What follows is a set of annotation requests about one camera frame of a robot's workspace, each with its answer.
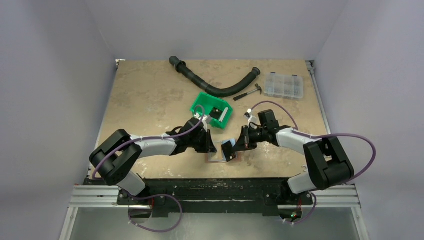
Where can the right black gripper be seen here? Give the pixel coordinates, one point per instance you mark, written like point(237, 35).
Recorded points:
point(243, 139)

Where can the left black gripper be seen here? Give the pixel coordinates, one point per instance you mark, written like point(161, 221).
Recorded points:
point(207, 146)

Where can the green plastic bin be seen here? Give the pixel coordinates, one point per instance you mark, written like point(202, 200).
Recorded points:
point(208, 102)

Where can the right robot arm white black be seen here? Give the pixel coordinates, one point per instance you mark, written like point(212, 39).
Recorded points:
point(326, 160)

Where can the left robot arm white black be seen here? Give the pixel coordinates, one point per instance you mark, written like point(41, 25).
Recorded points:
point(114, 159)

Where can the white card in bin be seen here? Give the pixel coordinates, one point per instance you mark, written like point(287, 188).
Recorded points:
point(223, 115)

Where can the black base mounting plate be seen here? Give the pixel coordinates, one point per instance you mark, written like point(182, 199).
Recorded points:
point(260, 195)

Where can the clear plastic organizer box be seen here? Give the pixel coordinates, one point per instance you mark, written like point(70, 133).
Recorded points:
point(283, 86)

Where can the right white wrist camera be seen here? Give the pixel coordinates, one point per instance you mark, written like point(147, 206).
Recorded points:
point(251, 118)

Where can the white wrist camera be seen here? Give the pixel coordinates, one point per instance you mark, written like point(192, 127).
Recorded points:
point(205, 119)
point(251, 118)

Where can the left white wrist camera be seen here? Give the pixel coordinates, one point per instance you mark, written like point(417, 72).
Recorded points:
point(205, 119)

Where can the small black-handled hammer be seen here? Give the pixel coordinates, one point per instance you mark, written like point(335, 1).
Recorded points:
point(257, 89)

